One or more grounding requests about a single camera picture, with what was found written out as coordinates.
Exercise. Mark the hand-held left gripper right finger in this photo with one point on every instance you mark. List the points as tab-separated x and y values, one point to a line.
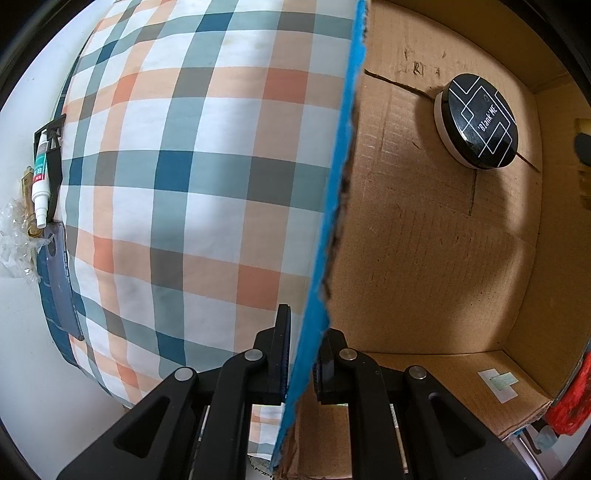
333	364

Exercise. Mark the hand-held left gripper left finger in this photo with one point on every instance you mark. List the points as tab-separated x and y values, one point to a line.
281	353

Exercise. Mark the brown cardboard box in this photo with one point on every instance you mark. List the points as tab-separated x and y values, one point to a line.
415	240

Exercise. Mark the black round compact case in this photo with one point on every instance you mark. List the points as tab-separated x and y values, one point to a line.
482	122

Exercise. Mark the plaid blanket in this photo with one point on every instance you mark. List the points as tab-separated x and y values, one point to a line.
184	184

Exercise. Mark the orange patterned cloth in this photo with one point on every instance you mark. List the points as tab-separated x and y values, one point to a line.
570	406

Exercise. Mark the clear plastic wrap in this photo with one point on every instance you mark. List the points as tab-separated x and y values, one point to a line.
14	244

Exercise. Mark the amber plastic bottle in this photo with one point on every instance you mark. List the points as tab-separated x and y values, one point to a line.
27	177

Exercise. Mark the white tube in black packaging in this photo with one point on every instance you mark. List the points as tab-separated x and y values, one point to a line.
55	138

